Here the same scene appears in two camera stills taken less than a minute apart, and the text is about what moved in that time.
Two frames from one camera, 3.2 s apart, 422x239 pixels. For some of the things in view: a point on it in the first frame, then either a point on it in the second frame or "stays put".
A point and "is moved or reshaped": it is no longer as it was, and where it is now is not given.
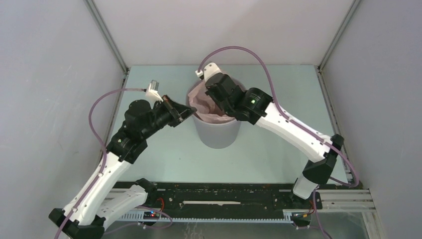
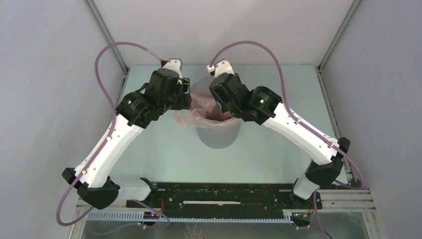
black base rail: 191,197 stays put
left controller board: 151,215 stays put
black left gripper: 177,111 to 184,89
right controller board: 301,215 stays put
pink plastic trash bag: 206,109 is moved or reshaped
